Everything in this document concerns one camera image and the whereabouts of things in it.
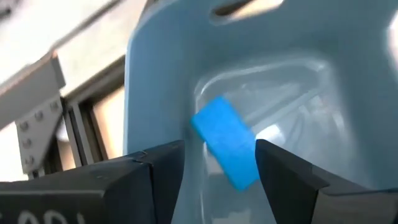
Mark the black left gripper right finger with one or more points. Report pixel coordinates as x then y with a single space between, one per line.
311 199

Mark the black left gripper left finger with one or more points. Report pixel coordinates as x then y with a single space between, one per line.
93 193

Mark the large blue rectangular block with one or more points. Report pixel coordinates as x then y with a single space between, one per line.
227 140

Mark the blue plastic bin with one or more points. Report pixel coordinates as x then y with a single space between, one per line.
161 77

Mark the silver bracket with screws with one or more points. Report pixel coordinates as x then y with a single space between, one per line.
37 133

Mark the silver aluminium frame rail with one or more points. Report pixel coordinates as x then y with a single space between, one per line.
28 87

